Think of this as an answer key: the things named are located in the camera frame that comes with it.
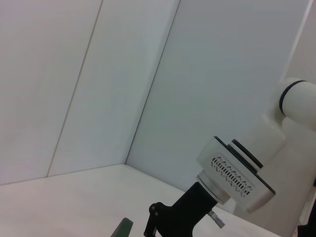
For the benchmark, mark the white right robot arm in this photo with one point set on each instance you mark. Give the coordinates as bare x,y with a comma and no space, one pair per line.
296,103

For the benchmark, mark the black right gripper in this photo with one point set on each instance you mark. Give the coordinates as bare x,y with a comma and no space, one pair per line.
182,217

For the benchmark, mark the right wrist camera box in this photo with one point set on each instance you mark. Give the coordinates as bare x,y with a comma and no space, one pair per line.
256,200

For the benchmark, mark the green glasses case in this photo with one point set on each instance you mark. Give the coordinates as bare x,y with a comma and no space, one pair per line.
123,229

